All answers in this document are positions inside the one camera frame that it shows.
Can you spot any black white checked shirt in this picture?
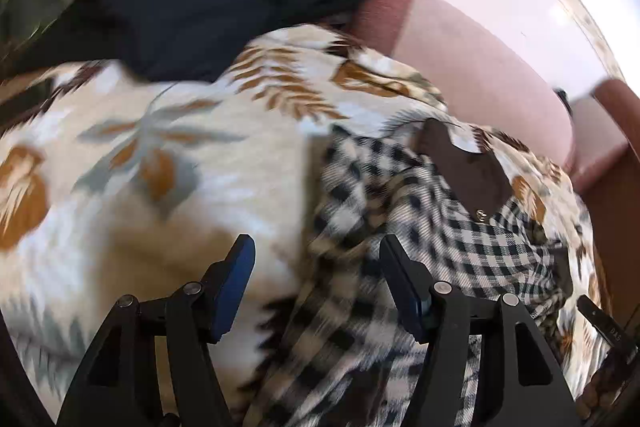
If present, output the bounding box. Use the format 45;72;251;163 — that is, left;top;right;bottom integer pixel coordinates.
244;118;577;426

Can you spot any person right hand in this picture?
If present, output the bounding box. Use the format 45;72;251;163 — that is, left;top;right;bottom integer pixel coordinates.
576;351;627;421

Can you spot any brown wooden headboard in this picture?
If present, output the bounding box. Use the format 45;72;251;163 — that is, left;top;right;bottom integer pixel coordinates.
581;146;640;327

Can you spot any leaf patterned fleece blanket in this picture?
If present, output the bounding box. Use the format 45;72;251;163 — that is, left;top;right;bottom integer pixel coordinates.
1;25;608;426

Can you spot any small black object behind pillow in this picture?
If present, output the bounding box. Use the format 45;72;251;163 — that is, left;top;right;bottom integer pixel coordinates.
554;89;573;115

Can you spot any pink quilted pillow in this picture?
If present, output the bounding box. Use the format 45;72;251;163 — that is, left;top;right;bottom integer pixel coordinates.
347;0;574;171

